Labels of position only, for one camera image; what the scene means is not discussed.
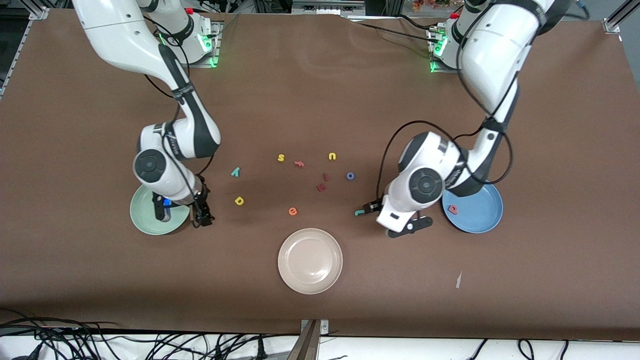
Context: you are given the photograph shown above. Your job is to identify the green plate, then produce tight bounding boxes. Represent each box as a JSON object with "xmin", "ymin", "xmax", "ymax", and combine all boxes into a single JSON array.
[{"xmin": 129, "ymin": 182, "xmax": 193, "ymax": 236}]

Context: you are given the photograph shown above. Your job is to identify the beige plate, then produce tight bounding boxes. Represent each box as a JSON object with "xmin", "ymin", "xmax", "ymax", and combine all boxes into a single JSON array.
[{"xmin": 277, "ymin": 228, "xmax": 344, "ymax": 295}]

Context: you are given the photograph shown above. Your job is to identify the blue plate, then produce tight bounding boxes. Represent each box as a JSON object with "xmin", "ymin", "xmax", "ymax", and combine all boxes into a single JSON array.
[{"xmin": 441, "ymin": 182, "xmax": 504, "ymax": 234}]

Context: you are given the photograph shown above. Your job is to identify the brown paper table cover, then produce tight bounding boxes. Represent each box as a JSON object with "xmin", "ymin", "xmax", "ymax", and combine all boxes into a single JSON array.
[{"xmin": 0, "ymin": 9, "xmax": 640, "ymax": 342}]

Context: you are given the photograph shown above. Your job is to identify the grey metal box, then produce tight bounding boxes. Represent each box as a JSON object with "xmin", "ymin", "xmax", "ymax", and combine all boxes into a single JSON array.
[{"xmin": 292, "ymin": 0, "xmax": 366, "ymax": 16}]

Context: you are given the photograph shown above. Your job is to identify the pink orange flowers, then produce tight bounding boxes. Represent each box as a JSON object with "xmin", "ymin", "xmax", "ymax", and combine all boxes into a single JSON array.
[{"xmin": 412, "ymin": 0, "xmax": 463, "ymax": 13}]

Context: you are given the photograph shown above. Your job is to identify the metal table edge bracket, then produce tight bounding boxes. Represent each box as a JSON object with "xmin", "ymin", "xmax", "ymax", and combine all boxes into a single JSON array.
[{"xmin": 286, "ymin": 319, "xmax": 330, "ymax": 360}]

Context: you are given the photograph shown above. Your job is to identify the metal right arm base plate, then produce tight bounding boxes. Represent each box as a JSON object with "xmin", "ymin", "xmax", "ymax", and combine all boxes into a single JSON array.
[{"xmin": 166, "ymin": 20, "xmax": 222, "ymax": 68}]

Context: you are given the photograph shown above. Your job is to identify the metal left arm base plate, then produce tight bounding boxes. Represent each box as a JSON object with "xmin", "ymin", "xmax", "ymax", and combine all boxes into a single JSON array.
[{"xmin": 430, "ymin": 27, "xmax": 463, "ymax": 75}]

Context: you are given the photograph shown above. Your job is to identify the black base power cable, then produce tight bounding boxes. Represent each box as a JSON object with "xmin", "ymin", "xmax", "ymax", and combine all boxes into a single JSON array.
[{"xmin": 345, "ymin": 15, "xmax": 446, "ymax": 46}]

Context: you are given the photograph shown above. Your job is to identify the aluminium frame profile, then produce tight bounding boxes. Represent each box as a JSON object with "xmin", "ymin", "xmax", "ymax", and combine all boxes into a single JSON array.
[
  {"xmin": 0, "ymin": 5, "xmax": 51, "ymax": 98},
  {"xmin": 602, "ymin": 0, "xmax": 640, "ymax": 36}
]

